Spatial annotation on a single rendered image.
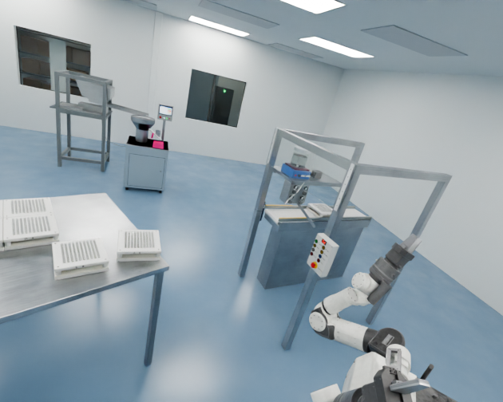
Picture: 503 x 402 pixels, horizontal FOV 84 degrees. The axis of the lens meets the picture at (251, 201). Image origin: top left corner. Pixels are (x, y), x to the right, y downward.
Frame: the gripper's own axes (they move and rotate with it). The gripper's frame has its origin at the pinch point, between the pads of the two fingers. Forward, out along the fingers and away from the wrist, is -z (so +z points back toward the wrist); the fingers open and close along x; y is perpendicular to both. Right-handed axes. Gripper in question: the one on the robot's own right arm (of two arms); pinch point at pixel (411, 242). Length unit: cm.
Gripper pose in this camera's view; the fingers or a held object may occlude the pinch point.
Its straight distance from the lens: 120.7
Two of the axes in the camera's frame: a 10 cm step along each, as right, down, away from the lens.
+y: -4.4, -5.5, 7.0
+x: -6.7, -3.1, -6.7
